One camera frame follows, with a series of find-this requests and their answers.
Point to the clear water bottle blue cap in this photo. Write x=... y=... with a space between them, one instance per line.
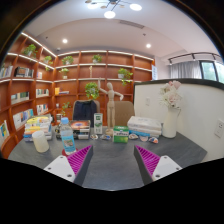
x=68 y=140

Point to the stacked boxes with orange print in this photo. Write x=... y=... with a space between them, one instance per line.
x=81 y=128

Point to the wooden shelf unit with books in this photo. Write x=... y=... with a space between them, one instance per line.
x=96 y=71

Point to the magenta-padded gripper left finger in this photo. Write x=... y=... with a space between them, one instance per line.
x=78 y=161

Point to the white vase with pink flowers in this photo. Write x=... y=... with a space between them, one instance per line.
x=170 y=123

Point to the round recessed ceiling light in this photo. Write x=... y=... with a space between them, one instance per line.
x=148 y=45
x=64 y=40

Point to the branched ceiling lamp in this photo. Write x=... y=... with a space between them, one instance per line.
x=109 y=14

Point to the ceiling air vent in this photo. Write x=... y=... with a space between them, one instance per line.
x=131 y=24

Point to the small printed sticker badge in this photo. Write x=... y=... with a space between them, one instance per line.
x=94 y=136
x=133 y=136
x=105 y=137
x=153 y=140
x=143 y=138

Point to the white wall switch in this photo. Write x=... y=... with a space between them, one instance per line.
x=147 y=101

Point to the small green white box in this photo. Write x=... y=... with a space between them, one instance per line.
x=120 y=134

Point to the window with grey curtain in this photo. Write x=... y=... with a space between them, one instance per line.
x=185 y=69

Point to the cream plastic cup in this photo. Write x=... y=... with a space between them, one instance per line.
x=40 y=142

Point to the chair with dark blue jacket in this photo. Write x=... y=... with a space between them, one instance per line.
x=85 y=111

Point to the white wall socket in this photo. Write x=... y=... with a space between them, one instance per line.
x=219 y=128

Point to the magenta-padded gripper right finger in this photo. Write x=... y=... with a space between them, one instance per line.
x=150 y=161

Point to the tall green white carton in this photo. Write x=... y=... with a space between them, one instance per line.
x=98 y=123

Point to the wooden artist mannequin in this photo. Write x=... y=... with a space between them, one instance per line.
x=111 y=100

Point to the stack of white packages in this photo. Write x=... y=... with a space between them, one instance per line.
x=145 y=124

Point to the beige chair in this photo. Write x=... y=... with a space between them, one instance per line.
x=125 y=111

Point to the stack of colourful books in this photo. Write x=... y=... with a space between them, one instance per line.
x=38 y=125

